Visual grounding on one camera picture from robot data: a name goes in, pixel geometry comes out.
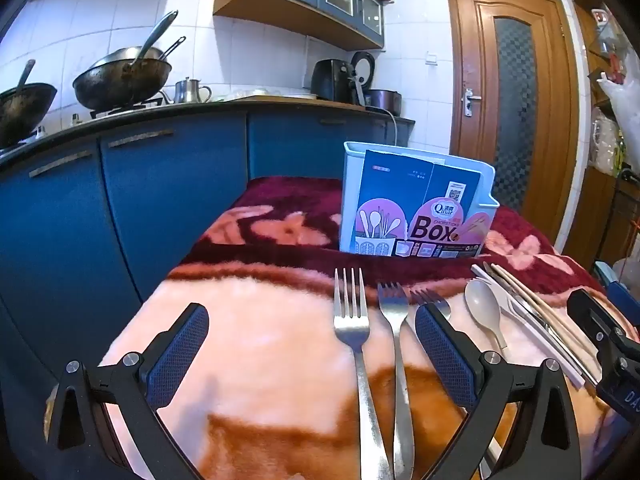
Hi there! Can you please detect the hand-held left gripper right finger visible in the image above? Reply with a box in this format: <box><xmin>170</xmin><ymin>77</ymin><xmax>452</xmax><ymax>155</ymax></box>
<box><xmin>414</xmin><ymin>302</ymin><xmax>583</xmax><ymax>480</ymax></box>

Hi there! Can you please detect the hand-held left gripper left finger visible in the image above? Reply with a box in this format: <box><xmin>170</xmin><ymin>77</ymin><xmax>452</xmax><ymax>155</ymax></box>
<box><xmin>47</xmin><ymin>302</ymin><xmax>210</xmax><ymax>480</ymax></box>

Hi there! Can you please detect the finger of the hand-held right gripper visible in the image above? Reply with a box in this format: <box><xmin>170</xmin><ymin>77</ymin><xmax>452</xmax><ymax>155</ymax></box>
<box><xmin>567</xmin><ymin>288</ymin><xmax>628</xmax><ymax>356</ymax></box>

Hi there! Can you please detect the wooden chopstick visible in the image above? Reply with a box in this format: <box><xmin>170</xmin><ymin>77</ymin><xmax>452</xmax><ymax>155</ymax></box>
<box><xmin>491</xmin><ymin>263</ymin><xmax>601</xmax><ymax>377</ymax></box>
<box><xmin>495</xmin><ymin>263</ymin><xmax>601</xmax><ymax>368</ymax></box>

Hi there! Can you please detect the steel fork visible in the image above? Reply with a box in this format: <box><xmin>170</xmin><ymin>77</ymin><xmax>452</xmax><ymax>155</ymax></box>
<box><xmin>333</xmin><ymin>267</ymin><xmax>393</xmax><ymax>480</ymax></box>
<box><xmin>410</xmin><ymin>288</ymin><xmax>452</xmax><ymax>322</ymax></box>
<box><xmin>377</xmin><ymin>282</ymin><xmax>416</xmax><ymax>480</ymax></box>

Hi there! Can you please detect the white plastic chopstick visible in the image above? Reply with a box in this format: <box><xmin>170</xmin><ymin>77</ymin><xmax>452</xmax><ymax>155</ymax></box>
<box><xmin>471</xmin><ymin>264</ymin><xmax>586</xmax><ymax>389</ymax></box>

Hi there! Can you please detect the beige plastic spoon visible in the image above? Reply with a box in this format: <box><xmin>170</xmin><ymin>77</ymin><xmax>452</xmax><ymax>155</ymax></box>
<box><xmin>465</xmin><ymin>280</ymin><xmax>508</xmax><ymax>353</ymax></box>

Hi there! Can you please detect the steel table knife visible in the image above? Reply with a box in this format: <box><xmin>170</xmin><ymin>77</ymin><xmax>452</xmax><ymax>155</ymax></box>
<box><xmin>482</xmin><ymin>261</ymin><xmax>598</xmax><ymax>383</ymax></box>

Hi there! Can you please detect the light blue utensil holder box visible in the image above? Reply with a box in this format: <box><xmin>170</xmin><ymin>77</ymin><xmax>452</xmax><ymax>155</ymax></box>
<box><xmin>340</xmin><ymin>141</ymin><xmax>501</xmax><ymax>259</ymax></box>

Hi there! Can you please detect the printed fleece blanket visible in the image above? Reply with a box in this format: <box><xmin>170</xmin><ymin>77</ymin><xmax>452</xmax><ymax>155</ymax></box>
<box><xmin>97</xmin><ymin>176</ymin><xmax>633</xmax><ymax>480</ymax></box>

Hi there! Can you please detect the wooden shelf unit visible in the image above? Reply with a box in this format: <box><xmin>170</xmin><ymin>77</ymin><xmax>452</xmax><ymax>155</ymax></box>
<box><xmin>572</xmin><ymin>0</ymin><xmax>640</xmax><ymax>271</ymax></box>

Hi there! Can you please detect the blue base cabinet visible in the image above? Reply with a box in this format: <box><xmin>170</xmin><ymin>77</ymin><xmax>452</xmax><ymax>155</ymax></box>
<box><xmin>0</xmin><ymin>110</ymin><xmax>416</xmax><ymax>441</ymax></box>

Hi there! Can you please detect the white plastic bag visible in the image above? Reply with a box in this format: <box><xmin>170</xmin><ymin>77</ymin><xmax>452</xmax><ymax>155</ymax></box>
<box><xmin>598</xmin><ymin>50</ymin><xmax>640</xmax><ymax>166</ymax></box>

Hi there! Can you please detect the gas stove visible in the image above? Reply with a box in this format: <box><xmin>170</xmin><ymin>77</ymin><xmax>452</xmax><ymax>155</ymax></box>
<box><xmin>90</xmin><ymin>95</ymin><xmax>173</xmax><ymax>120</ymax></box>

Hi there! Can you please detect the rice cooker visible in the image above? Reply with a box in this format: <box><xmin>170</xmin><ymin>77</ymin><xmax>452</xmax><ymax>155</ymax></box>
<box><xmin>351</xmin><ymin>51</ymin><xmax>402</xmax><ymax>116</ymax></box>

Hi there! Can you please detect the steel kettle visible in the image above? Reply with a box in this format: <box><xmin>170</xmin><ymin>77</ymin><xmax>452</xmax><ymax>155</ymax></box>
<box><xmin>174</xmin><ymin>77</ymin><xmax>213</xmax><ymax>104</ymax></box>

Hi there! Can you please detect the large black wok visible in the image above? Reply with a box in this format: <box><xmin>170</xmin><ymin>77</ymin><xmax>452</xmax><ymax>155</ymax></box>
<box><xmin>72</xmin><ymin>47</ymin><xmax>173</xmax><ymax>111</ymax></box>

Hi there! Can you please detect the wooden door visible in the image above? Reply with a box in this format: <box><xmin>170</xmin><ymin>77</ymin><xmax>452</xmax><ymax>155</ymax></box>
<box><xmin>445</xmin><ymin>0</ymin><xmax>581</xmax><ymax>246</ymax></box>

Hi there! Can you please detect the small black wok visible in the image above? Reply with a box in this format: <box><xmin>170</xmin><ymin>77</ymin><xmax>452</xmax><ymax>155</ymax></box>
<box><xmin>0</xmin><ymin>82</ymin><xmax>58</xmax><ymax>148</ymax></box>

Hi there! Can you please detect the black air fryer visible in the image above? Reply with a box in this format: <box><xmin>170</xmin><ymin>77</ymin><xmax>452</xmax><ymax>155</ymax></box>
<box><xmin>311</xmin><ymin>59</ymin><xmax>358</xmax><ymax>102</ymax></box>

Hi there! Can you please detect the white power cable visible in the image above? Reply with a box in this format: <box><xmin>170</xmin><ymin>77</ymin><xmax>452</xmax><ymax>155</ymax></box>
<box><xmin>384</xmin><ymin>107</ymin><xmax>402</xmax><ymax>144</ymax></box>

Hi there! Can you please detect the steel door handle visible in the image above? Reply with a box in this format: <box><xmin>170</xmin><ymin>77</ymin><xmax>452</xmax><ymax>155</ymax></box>
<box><xmin>462</xmin><ymin>87</ymin><xmax>483</xmax><ymax>118</ymax></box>

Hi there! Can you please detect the thin steel spatula handle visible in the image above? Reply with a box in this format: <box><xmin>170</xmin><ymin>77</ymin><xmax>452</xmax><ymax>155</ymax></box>
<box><xmin>160</xmin><ymin>36</ymin><xmax>187</xmax><ymax>61</ymax></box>

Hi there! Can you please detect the steel ladle handle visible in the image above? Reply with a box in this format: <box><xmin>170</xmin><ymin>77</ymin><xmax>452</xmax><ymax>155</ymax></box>
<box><xmin>131</xmin><ymin>10</ymin><xmax>179</xmax><ymax>68</ymax></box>

